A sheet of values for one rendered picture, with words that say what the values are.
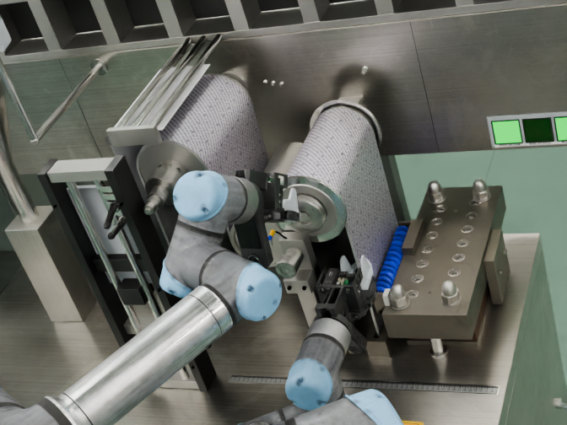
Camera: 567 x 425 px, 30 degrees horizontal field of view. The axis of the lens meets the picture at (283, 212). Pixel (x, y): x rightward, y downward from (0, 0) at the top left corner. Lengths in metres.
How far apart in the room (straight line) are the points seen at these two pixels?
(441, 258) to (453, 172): 2.14
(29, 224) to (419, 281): 0.87
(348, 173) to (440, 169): 2.30
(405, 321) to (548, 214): 1.95
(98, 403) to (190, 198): 0.34
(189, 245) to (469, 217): 0.76
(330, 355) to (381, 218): 0.42
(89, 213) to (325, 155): 0.44
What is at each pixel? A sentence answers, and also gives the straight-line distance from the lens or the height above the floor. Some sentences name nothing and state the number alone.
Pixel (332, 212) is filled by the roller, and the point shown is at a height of 1.24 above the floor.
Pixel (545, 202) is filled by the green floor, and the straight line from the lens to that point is 3.91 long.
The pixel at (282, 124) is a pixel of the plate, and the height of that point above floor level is 1.23.
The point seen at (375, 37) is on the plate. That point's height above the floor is 1.41.
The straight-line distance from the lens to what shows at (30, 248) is 2.36.
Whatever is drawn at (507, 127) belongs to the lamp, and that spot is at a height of 1.20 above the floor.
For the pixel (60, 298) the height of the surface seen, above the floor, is 0.97.
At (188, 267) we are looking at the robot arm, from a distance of 1.54.
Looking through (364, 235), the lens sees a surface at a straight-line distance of 1.98.
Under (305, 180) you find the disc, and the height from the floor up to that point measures 1.31.
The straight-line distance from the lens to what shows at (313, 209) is 1.85.
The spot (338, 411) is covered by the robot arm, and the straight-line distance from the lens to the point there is 1.40.
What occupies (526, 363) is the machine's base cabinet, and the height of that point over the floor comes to 0.80.
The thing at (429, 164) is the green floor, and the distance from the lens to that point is 4.25.
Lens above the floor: 2.27
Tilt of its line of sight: 33 degrees down
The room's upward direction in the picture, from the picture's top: 18 degrees counter-clockwise
